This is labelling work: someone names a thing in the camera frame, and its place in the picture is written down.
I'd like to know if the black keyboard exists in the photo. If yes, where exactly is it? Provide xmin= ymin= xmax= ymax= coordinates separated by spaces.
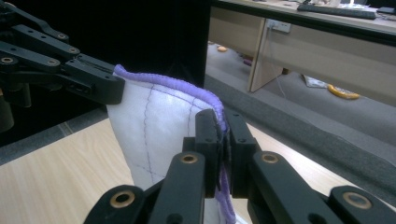
xmin=296 ymin=2 xmax=378 ymax=21

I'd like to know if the white cloth with purple edge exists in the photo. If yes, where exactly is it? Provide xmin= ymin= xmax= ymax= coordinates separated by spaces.
xmin=106 ymin=63 xmax=248 ymax=224

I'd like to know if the light wooden desk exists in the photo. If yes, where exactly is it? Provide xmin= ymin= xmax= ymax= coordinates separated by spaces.
xmin=207 ymin=0 xmax=396 ymax=107

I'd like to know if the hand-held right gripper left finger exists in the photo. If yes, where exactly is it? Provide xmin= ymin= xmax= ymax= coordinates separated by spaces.
xmin=182 ymin=108 xmax=224 ymax=199

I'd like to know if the white wall socket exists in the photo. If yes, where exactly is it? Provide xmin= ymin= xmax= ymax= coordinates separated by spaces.
xmin=265 ymin=18 xmax=293 ymax=35

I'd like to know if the yellow object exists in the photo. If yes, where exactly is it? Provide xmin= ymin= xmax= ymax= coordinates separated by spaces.
xmin=326 ymin=83 xmax=361 ymax=101

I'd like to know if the white paper packet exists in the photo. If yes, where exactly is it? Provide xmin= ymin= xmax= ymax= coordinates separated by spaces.
xmin=302 ymin=75 xmax=330 ymax=90

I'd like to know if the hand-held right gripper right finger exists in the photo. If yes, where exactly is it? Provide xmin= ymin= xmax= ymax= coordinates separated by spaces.
xmin=223 ymin=109 xmax=262 ymax=199

